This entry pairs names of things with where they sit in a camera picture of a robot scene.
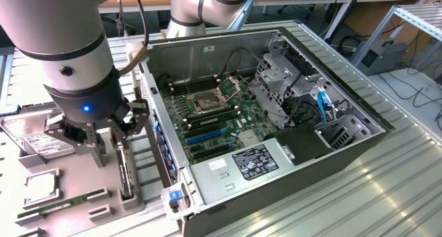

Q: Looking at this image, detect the graphics card with black cooler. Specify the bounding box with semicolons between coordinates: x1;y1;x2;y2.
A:
115;140;136;199

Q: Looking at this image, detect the grey parts rack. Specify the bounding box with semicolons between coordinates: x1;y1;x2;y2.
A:
13;128;149;237

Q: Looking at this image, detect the short black expansion slot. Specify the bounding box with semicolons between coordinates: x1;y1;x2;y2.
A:
192;143;232;161

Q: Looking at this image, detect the blue case latch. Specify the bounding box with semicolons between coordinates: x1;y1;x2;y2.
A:
168;190;185;204

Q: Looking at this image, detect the metal socket cover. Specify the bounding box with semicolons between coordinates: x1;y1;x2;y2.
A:
216;75;249;103

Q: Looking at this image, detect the metal disk bay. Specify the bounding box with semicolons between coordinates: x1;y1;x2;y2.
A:
316;115;377;150

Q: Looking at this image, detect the CPU socket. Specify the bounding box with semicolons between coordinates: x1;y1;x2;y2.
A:
186;91;229;115

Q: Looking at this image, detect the aluminium profile frame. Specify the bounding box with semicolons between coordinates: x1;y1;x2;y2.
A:
359;3;442;69

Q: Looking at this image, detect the long black expansion slot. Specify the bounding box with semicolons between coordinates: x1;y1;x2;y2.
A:
185;124;222;139

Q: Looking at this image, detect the silver CPU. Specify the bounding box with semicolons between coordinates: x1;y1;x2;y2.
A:
26;173;59;204

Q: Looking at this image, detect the black air duct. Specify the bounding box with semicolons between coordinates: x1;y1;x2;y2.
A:
274;125;334;167

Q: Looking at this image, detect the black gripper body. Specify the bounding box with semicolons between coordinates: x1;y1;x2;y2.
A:
43;68;132;125

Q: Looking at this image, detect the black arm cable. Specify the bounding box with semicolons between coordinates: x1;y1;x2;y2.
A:
115;0;152;76

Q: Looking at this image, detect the open black PC case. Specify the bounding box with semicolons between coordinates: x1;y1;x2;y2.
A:
126;26;397;237

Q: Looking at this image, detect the blue flat wire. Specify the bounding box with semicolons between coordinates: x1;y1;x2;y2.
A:
316;91;333;124

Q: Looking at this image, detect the grey box unit with handle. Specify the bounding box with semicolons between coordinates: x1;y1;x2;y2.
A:
352;37;411;76

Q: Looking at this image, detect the black floor cable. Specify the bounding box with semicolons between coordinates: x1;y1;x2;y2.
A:
379;71;442;111

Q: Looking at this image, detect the black looped case wire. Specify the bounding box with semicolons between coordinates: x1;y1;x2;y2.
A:
221;47;258;75

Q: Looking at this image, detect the green motherboard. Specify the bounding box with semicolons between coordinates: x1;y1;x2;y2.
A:
161;75;277;165

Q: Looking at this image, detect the grey power supply unit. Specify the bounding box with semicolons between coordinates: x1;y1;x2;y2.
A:
189;137;301;205

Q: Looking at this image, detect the silver chipset heatsink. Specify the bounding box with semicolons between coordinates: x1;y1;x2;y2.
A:
238;131;266;147

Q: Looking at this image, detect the green RAM stick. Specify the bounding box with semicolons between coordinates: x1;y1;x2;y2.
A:
17;187;107;218

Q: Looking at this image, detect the silver hard disk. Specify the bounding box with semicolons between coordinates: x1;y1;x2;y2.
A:
2;112;75;159

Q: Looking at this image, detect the metal drive cage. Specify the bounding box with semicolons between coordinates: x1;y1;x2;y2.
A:
254;31;333;124

